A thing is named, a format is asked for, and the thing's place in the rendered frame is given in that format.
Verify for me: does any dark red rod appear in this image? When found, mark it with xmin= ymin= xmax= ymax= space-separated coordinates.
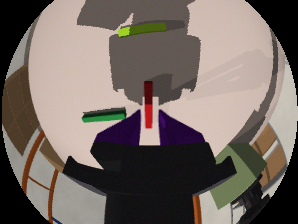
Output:
xmin=144 ymin=81 xmax=153 ymax=129

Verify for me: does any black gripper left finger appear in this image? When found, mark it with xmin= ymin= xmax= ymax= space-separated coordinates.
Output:
xmin=94 ymin=109 xmax=141 ymax=145

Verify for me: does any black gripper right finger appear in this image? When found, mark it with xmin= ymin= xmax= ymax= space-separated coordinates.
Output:
xmin=158 ymin=109 xmax=206 ymax=145

